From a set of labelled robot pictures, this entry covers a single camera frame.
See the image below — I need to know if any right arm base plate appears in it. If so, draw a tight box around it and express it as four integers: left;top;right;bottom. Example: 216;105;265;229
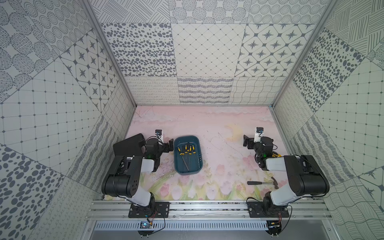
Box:
247;201;290;218

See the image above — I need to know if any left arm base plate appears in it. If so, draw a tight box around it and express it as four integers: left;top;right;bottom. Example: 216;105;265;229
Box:
129;202;170;219

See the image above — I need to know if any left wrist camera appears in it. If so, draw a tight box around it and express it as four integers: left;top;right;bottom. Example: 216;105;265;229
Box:
155;130;164;142

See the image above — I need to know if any file tool black yellow handle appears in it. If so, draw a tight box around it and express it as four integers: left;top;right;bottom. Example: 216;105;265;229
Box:
177;147;189;170

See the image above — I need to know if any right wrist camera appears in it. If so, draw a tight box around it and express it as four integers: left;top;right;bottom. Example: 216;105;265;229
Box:
254;127;264;143

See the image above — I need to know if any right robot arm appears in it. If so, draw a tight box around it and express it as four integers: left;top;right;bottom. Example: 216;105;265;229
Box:
243;135;330;211

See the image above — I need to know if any white cable duct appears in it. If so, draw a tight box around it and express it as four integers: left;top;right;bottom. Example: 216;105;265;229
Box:
95;220;268;231

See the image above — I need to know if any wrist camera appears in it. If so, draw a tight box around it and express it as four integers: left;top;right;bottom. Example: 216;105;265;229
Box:
155;130;164;142
254;127;264;143

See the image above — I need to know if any aluminium mounting rail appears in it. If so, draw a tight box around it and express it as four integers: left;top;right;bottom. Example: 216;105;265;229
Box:
85;200;332;221

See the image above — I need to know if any claw hammer black handle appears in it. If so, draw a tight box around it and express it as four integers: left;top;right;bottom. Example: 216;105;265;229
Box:
247;177;279;190

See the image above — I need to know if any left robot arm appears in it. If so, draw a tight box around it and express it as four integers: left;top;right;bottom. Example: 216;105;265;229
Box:
102;134;174;211

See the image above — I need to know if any teal plastic storage box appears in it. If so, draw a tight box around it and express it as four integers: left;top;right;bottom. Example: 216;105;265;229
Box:
174;136;203;176

